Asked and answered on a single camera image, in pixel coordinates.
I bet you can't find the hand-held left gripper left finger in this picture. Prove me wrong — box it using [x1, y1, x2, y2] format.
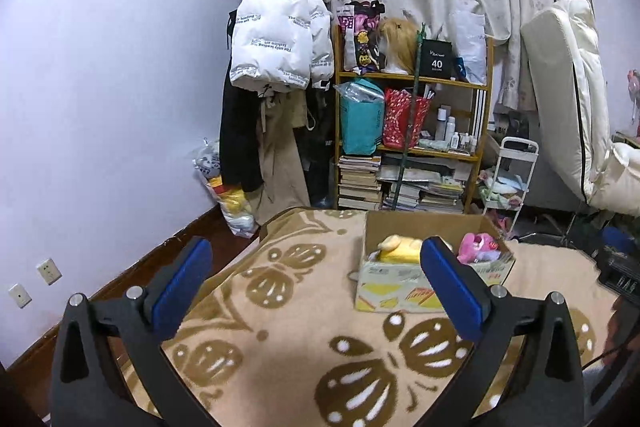
[47, 236, 216, 427]

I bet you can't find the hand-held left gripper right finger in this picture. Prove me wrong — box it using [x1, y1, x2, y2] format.
[420, 235, 586, 427]

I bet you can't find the pink bear plush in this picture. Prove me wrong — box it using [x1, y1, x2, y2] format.
[456, 233, 488, 265]

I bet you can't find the printed cardboard box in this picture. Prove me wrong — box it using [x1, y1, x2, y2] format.
[350, 211, 517, 314]

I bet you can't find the yellow bear plush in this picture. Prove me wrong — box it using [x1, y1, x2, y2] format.
[368, 234, 453, 264]

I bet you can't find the pile of pastel plush toys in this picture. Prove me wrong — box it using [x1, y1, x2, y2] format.
[492, 212, 516, 235]

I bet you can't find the pile of magazines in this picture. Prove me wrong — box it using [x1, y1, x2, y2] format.
[377, 154, 476, 214]

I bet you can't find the plastic bag of toys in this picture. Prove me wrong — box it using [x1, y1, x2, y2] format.
[192, 138, 261, 239]

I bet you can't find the beige printed blanket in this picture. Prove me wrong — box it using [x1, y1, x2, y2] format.
[117, 206, 616, 427]

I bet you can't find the black metal stand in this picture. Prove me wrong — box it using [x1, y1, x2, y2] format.
[520, 202, 611, 253]

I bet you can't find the stack of books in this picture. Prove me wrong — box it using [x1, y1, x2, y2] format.
[337, 154, 383, 212]

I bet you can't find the white trolley cart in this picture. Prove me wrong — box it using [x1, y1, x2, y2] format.
[477, 137, 540, 240]

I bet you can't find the group of white cosmetic bottles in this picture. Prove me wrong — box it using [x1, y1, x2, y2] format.
[434, 106, 480, 154]

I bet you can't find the black coat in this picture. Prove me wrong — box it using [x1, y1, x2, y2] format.
[219, 7, 266, 194]

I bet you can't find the beige coat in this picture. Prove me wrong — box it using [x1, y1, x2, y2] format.
[247, 89, 313, 212]

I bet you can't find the black box device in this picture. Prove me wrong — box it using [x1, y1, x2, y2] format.
[597, 244, 640, 303]

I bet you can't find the dark cloth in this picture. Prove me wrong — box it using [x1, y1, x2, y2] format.
[492, 114, 538, 142]

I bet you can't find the red patterned bag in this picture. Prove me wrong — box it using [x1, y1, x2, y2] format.
[382, 88, 432, 150]

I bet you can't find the teal bag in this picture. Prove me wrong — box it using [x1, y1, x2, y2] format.
[340, 79, 386, 156]

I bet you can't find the green pole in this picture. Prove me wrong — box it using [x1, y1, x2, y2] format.
[392, 23, 426, 212]

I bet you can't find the black jacket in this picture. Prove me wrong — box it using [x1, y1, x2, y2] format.
[292, 82, 338, 210]

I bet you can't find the wooden shelf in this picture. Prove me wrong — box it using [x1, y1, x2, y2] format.
[332, 24, 496, 214]

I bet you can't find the clear plastic bag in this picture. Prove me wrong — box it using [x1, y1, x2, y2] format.
[337, 79, 383, 105]

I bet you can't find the white padded recliner chair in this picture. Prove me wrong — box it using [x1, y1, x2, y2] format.
[520, 0, 640, 212]

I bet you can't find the black box with white print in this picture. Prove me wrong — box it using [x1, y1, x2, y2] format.
[417, 39, 453, 80]

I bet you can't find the white plastic bag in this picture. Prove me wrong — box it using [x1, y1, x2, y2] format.
[449, 9, 488, 85]

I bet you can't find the blonde wig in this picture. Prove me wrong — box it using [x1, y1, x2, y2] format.
[377, 18, 418, 74]

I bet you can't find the colourful printed bag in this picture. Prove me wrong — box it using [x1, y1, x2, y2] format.
[336, 0, 387, 75]

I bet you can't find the pink object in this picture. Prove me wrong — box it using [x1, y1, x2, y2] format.
[626, 68, 640, 138]

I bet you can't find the white puffer jacket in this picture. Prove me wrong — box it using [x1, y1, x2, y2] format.
[229, 0, 335, 94]

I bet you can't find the white wall socket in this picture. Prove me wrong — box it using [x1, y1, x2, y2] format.
[7, 284, 32, 309]
[36, 258, 63, 285]

